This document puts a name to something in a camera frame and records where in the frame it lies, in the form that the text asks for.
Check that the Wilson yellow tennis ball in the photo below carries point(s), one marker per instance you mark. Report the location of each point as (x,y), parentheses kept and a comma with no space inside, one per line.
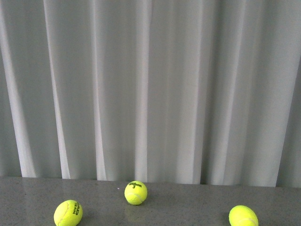
(135,192)

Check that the Head Team yellow tennis ball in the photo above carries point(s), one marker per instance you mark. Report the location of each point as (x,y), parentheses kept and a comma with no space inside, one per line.
(68,213)

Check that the plain yellow tennis ball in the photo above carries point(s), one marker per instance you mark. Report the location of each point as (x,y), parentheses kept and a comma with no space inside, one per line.
(241,215)

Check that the white pleated curtain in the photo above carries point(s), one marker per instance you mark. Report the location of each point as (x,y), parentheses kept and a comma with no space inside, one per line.
(184,91)

